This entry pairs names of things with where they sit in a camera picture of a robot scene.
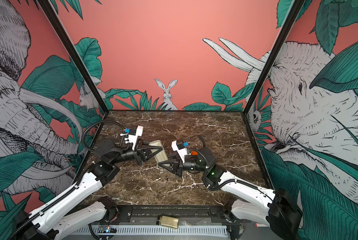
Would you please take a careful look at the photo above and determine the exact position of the black frame post left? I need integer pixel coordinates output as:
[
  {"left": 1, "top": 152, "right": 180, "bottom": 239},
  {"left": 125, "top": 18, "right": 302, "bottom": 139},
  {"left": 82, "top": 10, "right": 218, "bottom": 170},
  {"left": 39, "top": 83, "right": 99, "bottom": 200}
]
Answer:
[{"left": 37, "top": 0, "right": 109, "bottom": 114}]

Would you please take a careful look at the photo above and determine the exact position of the black frame post right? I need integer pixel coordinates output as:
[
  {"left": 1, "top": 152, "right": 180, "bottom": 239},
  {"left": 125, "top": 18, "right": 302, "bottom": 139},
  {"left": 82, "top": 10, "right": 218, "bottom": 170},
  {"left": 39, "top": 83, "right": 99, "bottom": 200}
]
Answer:
[{"left": 243, "top": 0, "right": 305, "bottom": 116}]

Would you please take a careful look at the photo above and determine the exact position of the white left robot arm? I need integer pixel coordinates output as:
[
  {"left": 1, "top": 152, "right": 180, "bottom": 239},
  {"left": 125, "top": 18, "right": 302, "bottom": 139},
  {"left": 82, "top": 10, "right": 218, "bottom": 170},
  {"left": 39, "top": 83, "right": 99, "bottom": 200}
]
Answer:
[{"left": 9, "top": 137, "right": 166, "bottom": 240}]

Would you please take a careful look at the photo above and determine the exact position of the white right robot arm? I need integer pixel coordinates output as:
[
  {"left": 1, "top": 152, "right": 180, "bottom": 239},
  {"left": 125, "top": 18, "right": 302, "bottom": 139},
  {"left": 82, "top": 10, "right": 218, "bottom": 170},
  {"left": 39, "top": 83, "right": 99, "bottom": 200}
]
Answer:
[{"left": 155, "top": 148, "right": 303, "bottom": 240}]

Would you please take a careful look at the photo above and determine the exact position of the black frame post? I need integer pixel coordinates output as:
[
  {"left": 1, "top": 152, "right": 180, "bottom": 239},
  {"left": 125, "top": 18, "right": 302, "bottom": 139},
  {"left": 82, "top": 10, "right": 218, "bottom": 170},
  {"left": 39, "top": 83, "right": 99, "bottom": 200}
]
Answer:
[
  {"left": 243, "top": 0, "right": 305, "bottom": 116},
  {"left": 37, "top": 0, "right": 109, "bottom": 114}
]

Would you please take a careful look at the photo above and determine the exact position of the grey remote control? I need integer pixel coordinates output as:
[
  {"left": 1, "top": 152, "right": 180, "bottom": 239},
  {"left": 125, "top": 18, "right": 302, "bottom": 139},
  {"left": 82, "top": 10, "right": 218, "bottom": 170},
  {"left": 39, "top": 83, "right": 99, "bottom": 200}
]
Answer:
[{"left": 150, "top": 140, "right": 168, "bottom": 162}]

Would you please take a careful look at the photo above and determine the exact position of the black corrugated left cable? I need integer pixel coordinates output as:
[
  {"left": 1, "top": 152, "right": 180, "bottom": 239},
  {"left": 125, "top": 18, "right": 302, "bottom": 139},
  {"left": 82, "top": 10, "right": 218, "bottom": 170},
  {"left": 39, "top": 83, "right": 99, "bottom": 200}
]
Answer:
[{"left": 81, "top": 119, "right": 125, "bottom": 152}]

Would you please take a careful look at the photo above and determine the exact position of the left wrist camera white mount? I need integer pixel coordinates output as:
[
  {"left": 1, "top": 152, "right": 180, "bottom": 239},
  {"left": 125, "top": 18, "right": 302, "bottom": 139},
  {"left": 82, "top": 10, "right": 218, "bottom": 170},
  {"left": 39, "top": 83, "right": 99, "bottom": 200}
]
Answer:
[{"left": 120, "top": 126, "right": 143, "bottom": 151}]

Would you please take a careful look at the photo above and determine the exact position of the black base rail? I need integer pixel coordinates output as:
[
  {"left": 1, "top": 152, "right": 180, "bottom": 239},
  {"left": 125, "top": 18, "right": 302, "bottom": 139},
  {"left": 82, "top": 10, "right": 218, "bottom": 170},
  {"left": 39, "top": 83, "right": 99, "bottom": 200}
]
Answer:
[{"left": 113, "top": 205, "right": 238, "bottom": 225}]

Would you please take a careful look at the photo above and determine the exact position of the white slotted cable duct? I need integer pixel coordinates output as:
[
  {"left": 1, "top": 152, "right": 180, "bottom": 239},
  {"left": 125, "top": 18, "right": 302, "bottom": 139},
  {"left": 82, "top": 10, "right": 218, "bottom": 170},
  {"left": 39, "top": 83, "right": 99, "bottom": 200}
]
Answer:
[{"left": 61, "top": 224, "right": 229, "bottom": 236}]

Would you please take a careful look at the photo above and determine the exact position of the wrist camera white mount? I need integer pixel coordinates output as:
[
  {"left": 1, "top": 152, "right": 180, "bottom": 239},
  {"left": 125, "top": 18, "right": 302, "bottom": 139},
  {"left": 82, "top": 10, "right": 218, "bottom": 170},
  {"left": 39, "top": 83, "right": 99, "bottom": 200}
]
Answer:
[
  {"left": 120, "top": 126, "right": 143, "bottom": 151},
  {"left": 171, "top": 140, "right": 189, "bottom": 163}
]

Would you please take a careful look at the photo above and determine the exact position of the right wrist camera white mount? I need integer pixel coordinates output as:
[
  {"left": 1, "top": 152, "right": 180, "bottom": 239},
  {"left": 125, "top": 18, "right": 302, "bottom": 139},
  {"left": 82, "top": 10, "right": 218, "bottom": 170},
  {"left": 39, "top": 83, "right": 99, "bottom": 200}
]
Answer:
[{"left": 171, "top": 140, "right": 189, "bottom": 163}]

